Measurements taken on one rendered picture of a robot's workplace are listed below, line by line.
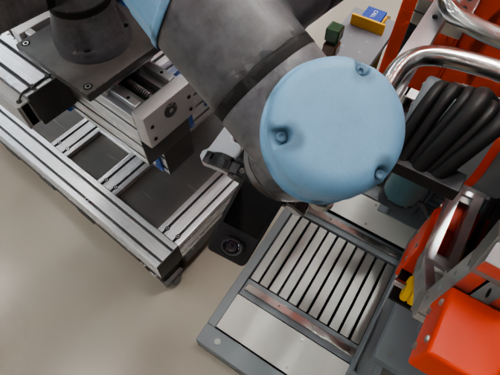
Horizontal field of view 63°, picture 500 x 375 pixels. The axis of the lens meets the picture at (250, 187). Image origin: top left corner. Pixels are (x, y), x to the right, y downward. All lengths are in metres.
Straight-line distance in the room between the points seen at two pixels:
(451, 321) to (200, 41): 0.42
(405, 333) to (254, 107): 1.06
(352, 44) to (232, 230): 1.15
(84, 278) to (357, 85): 1.40
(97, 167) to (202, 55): 1.27
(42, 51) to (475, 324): 0.86
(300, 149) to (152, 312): 1.27
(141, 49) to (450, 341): 0.71
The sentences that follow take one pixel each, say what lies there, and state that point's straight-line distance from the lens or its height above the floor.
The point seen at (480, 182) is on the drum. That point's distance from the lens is 0.71.
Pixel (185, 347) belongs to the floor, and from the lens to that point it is 1.40.
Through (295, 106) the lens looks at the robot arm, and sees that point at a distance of 0.21.
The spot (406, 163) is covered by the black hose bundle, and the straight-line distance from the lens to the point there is 0.50.
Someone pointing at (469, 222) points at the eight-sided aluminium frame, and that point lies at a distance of 0.94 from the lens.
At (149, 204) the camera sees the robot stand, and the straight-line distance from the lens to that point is 1.36.
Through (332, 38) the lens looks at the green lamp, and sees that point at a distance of 1.19.
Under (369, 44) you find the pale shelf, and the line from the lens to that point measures 1.51.
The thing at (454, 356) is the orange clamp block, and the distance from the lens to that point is 0.53.
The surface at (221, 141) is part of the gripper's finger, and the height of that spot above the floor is 0.97.
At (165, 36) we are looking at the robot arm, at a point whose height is 1.21.
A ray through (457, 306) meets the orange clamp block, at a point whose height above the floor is 0.89.
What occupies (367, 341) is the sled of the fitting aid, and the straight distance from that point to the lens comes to 1.28.
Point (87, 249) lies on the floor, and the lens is 1.59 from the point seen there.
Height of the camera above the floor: 1.36
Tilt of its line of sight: 58 degrees down
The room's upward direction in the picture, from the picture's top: straight up
